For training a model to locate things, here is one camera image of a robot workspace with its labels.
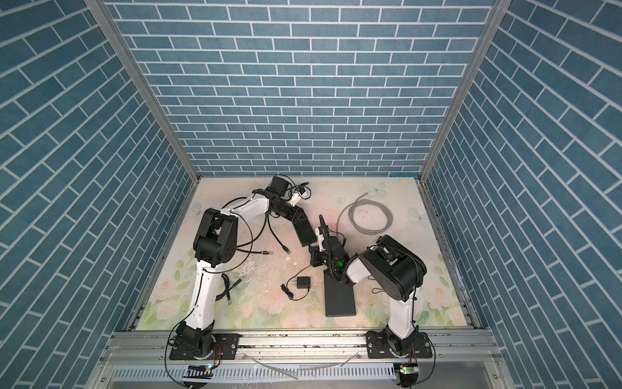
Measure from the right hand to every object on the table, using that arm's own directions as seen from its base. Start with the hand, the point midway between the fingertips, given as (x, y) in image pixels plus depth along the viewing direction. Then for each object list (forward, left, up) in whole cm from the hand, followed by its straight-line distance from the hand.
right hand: (308, 246), depth 95 cm
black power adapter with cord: (-14, 0, 0) cm, 14 cm away
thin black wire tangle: (-20, -25, +14) cm, 35 cm away
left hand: (+14, +4, +1) cm, 15 cm away
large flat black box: (-19, -14, -1) cm, 23 cm away
